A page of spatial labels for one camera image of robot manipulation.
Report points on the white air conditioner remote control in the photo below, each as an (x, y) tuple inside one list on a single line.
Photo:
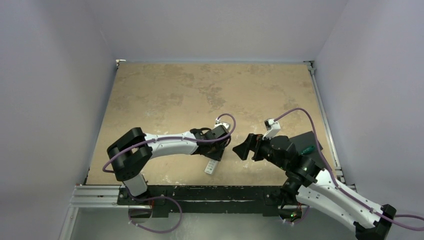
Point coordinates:
[(211, 166)]

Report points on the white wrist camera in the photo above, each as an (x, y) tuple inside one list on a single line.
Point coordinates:
[(272, 128), (227, 126)]

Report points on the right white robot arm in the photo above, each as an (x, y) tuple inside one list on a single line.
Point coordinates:
[(310, 184)]

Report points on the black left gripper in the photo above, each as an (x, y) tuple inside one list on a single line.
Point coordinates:
[(217, 155)]

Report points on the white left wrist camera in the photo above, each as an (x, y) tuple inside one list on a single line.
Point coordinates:
[(227, 126)]

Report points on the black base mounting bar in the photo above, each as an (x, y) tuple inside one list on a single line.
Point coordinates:
[(207, 199)]

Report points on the aluminium frame rail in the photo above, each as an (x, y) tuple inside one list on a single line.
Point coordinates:
[(335, 159)]

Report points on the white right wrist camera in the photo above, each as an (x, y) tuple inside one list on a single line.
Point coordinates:
[(272, 128)]

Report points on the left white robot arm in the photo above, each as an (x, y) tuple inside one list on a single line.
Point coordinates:
[(131, 152)]

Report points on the black foam pad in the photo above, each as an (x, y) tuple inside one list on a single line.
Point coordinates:
[(306, 141)]

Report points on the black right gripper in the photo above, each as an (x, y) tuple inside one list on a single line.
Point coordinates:
[(257, 149)]

